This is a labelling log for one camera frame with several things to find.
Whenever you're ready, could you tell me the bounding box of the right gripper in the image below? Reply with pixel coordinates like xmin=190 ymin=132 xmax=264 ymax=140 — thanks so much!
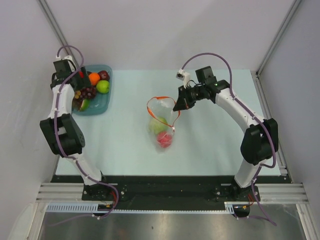
xmin=173 ymin=84 xmax=206 ymax=112

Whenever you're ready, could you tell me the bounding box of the orange fruit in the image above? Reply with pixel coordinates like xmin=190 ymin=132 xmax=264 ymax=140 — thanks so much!
xmin=88 ymin=72 xmax=101 ymax=86

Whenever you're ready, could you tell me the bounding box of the purple grape bunch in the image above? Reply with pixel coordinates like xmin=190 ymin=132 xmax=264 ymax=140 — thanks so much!
xmin=79 ymin=86 xmax=97 ymax=100

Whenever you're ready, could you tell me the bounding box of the clear zip top bag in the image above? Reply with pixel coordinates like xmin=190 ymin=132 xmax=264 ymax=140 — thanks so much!
xmin=146 ymin=96 xmax=181 ymax=153

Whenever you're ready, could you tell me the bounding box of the green apple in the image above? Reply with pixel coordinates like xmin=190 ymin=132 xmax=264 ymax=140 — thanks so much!
xmin=96 ymin=80 xmax=110 ymax=94

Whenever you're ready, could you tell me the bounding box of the green cabbage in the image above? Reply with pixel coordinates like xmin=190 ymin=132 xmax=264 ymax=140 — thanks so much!
xmin=148 ymin=117 xmax=168 ymax=135

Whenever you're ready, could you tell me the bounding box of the red apple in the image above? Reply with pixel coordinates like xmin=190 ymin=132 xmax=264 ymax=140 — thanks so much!
xmin=156 ymin=131 xmax=173 ymax=148

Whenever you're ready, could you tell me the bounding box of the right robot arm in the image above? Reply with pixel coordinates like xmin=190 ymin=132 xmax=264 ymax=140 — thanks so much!
xmin=172 ymin=66 xmax=279 ymax=201

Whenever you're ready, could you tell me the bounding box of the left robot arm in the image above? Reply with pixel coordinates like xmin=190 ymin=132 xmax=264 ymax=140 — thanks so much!
xmin=39 ymin=55 xmax=111 ymax=201

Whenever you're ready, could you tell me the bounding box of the yellow grape bunch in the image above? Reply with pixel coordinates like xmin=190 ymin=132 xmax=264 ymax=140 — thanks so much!
xmin=74 ymin=90 xmax=81 ymax=99

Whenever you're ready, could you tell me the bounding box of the dark red plum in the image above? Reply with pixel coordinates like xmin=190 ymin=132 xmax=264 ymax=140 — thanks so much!
xmin=98 ymin=70 xmax=110 ymax=81

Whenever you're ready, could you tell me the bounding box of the green pear slice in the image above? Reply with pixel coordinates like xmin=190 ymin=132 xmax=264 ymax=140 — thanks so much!
xmin=78 ymin=99 xmax=91 ymax=112

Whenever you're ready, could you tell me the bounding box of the teal plastic basket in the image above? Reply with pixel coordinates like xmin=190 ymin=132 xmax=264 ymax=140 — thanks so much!
xmin=72 ymin=64 xmax=113 ymax=116

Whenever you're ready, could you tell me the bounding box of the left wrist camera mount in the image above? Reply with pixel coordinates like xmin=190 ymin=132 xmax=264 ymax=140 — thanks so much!
xmin=53 ymin=55 xmax=76 ymax=72

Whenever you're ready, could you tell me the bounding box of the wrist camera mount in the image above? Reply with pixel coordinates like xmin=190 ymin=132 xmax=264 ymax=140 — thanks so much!
xmin=53 ymin=55 xmax=76 ymax=72
xmin=176 ymin=69 xmax=191 ymax=89

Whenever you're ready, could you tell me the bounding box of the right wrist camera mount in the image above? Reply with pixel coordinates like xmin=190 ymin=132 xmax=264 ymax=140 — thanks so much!
xmin=176 ymin=69 xmax=191 ymax=89

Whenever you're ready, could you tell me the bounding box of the left corner aluminium post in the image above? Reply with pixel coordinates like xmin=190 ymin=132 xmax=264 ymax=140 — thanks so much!
xmin=36 ymin=0 xmax=80 ymax=69

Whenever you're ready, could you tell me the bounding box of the corner aluminium post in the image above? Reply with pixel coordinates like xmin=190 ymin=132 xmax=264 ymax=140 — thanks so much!
xmin=255 ymin=0 xmax=304 ymax=77
xmin=36 ymin=0 xmax=80 ymax=69

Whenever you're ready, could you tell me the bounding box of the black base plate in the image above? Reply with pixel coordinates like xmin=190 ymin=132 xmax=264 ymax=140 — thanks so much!
xmin=51 ymin=175 xmax=291 ymax=211

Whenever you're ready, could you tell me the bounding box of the aluminium rail frame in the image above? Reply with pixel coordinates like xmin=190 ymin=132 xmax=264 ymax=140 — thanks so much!
xmin=36 ymin=183 xmax=309 ymax=204

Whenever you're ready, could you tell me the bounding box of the white cable duct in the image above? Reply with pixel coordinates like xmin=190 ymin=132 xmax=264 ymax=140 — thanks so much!
xmin=46 ymin=203 xmax=235 ymax=214

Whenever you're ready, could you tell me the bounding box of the right corner aluminium post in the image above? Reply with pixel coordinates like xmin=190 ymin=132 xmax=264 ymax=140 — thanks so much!
xmin=255 ymin=0 xmax=304 ymax=77

